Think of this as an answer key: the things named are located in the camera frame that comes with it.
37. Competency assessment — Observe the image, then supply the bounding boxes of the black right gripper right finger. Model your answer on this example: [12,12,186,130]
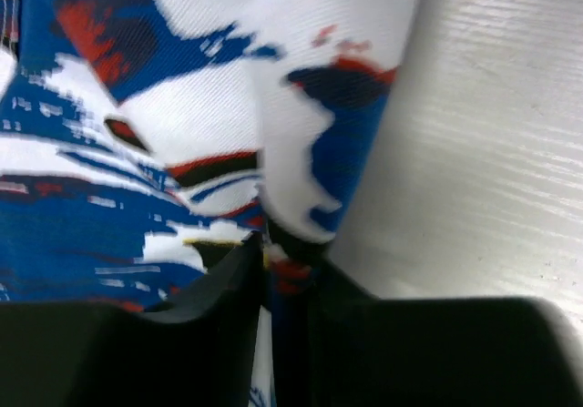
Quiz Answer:
[303,262,582,406]

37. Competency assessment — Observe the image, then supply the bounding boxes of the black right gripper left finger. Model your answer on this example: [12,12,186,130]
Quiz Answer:
[1,233,263,406]

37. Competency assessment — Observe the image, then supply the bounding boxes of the blue red white patterned trousers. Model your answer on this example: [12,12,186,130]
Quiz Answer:
[1,0,418,406]

